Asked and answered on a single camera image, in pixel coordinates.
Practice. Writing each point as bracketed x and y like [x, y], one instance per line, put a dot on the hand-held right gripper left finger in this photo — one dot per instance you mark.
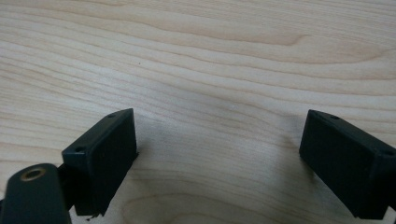
[102, 161]

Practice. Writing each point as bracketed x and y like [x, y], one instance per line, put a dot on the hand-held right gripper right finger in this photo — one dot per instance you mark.
[345, 168]

